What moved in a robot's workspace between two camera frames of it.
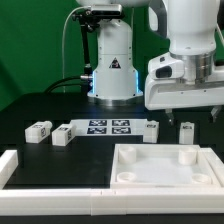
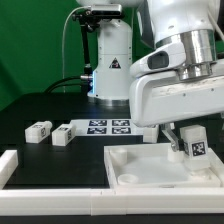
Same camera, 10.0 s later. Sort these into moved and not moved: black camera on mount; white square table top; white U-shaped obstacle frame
Moved: white square table top
Not moved: white U-shaped obstacle frame; black camera on mount
